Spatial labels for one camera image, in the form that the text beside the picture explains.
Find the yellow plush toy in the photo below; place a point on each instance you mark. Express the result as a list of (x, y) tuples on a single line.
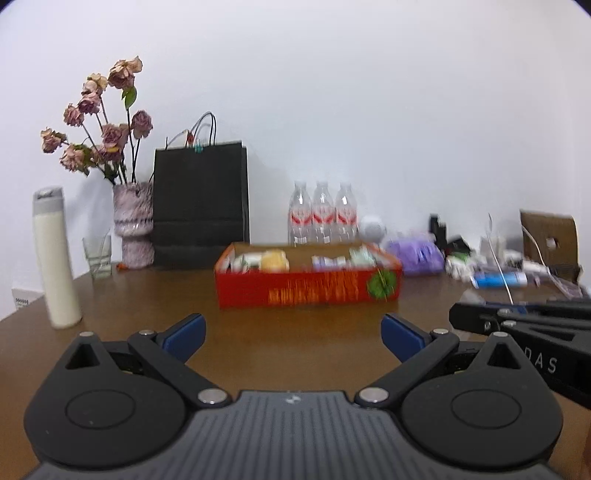
[(274, 261)]

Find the cream thermos bottle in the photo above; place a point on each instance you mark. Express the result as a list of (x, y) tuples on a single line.
[(55, 258)]

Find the black paper bag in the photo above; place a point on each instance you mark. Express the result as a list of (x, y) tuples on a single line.
[(198, 198)]

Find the white round robot toy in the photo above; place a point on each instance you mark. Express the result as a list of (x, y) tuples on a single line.
[(371, 228)]

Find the purple plastic packet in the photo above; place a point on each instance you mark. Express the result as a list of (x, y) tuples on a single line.
[(415, 256)]

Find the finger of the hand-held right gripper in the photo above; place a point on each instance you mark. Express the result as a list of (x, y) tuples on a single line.
[(471, 316)]

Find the pink mottled vase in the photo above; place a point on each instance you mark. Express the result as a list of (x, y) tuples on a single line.
[(134, 217)]

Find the white fluffy pad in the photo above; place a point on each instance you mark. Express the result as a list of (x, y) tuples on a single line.
[(244, 263)]

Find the red cardboard box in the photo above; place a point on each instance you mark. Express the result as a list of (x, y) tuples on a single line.
[(300, 288)]

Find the clear drinking glass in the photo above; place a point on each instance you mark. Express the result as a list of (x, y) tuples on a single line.
[(98, 258)]

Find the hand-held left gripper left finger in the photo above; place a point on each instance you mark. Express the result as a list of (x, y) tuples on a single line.
[(184, 336)]

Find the clear greenish plastic wrap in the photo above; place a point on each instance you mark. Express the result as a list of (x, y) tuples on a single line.
[(363, 257)]

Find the blue and white tube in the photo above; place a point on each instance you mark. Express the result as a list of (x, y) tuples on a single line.
[(501, 279)]

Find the clear water bottle red label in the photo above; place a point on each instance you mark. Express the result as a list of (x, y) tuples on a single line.
[(300, 217), (323, 216), (346, 216)]

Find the black and red case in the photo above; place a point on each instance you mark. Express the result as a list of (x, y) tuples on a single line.
[(458, 244)]

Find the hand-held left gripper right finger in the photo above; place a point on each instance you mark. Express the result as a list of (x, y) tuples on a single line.
[(402, 339)]

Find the white charger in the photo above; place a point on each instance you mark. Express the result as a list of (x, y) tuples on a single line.
[(491, 247)]

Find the dried rose bouquet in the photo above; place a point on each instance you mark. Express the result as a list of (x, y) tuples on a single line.
[(111, 134)]

